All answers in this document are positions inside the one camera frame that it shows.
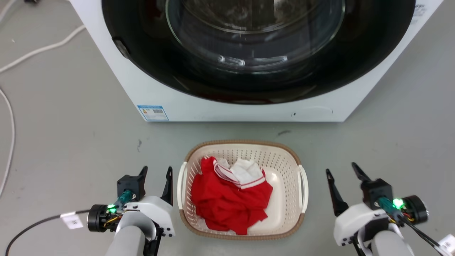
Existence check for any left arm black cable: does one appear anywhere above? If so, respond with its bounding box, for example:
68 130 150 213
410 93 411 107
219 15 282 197
5 209 91 256

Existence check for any right cable white tag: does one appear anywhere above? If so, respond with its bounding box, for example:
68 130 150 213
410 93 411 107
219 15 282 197
438 234 455 255

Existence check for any beige plastic laundry basket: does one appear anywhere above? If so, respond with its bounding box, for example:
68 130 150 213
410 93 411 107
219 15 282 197
177 140 309 241

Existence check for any white garment with red stripes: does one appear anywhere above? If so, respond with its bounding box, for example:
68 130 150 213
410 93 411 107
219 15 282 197
213 158 266 190

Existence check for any cable white tag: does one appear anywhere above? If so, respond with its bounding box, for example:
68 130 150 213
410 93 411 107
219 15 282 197
438 234 455 255
60 212 84 230

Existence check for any left cable white tag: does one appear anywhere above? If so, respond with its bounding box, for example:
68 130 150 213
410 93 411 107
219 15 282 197
60 212 84 230

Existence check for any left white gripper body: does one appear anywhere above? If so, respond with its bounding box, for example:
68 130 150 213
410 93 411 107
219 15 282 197
87 192 176 238

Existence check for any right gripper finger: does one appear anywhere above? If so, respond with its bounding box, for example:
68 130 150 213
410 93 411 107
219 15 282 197
326 169 349 217
352 162 394 210

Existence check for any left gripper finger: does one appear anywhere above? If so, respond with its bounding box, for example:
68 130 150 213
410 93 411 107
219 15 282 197
117 166 148 202
160 166 174 206

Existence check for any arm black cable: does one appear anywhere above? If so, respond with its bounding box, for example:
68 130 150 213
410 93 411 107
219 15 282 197
5 209 91 256
401 216 445 256

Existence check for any thick white floor cable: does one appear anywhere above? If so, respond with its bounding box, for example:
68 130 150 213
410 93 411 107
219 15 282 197
0 24 86 74

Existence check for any white front-load washing machine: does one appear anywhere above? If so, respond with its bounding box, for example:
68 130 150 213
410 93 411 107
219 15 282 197
69 0 444 123

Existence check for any blue white energy label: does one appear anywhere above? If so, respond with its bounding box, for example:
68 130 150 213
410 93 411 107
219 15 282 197
137 105 170 122

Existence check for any black round washer door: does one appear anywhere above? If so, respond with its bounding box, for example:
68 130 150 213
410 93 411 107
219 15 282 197
101 0 416 105

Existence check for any thin white floor cable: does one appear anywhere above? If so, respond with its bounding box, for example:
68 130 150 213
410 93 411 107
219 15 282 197
0 88 16 198

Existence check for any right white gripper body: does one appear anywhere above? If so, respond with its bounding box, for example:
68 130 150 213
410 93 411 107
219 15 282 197
333 195 429 247

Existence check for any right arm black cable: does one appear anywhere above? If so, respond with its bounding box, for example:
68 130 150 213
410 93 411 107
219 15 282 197
401 216 445 256

